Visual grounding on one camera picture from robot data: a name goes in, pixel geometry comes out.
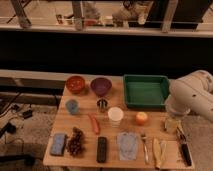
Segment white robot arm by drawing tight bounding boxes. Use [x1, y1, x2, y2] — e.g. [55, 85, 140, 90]
[165, 70, 213, 133]

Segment red yellow apple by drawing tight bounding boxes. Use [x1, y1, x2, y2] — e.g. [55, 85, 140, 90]
[135, 112, 148, 126]

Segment green plastic tray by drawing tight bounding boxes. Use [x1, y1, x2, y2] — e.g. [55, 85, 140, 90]
[123, 75, 169, 109]

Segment light blue cloth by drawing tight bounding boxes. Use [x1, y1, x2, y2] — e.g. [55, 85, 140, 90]
[117, 132, 138, 160]

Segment white paper cup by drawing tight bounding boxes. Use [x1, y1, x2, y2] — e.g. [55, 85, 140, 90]
[108, 107, 124, 127]

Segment small metal cup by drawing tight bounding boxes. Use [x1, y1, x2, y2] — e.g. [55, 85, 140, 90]
[97, 98, 108, 112]

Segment orange carrot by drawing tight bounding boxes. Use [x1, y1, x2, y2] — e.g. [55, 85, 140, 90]
[88, 114, 100, 135]

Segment black remote control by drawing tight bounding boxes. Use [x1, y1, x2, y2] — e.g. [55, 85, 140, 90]
[96, 137, 107, 163]

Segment purple bowl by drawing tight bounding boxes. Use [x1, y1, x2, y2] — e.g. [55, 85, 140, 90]
[90, 77, 112, 97]

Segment bunch of dark grapes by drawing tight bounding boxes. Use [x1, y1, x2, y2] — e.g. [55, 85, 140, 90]
[67, 127, 84, 156]

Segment blue plastic cup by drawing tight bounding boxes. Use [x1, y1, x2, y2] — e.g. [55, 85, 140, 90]
[65, 99, 79, 115]

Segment red bowl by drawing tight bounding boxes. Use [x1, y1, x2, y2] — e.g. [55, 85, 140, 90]
[66, 76, 85, 94]

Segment blue sponge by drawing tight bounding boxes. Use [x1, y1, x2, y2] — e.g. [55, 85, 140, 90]
[50, 133, 67, 156]

